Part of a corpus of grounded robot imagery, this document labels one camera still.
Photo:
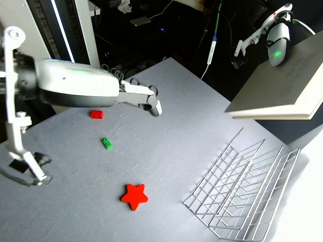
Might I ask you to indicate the red toy brick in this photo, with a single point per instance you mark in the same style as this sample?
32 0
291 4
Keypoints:
96 114

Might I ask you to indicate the crumpled white paper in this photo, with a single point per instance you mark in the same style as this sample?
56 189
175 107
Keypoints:
125 6

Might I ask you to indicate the green toy brick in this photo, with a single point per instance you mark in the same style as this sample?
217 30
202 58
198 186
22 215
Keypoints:
107 143

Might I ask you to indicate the grey power bank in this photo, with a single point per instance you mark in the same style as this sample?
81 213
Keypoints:
140 21

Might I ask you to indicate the beige paperback book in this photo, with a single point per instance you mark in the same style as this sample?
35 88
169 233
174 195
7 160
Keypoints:
277 88

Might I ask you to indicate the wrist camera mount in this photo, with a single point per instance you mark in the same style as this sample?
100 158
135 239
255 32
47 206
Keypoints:
248 41
10 100

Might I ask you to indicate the black storage box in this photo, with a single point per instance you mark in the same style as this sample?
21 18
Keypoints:
141 66

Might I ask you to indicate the white and black column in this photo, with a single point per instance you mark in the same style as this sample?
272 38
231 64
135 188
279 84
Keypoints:
83 30

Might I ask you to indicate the red star block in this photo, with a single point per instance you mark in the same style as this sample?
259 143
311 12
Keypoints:
133 196

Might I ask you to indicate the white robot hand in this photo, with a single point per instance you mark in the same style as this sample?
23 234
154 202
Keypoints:
75 83
277 48

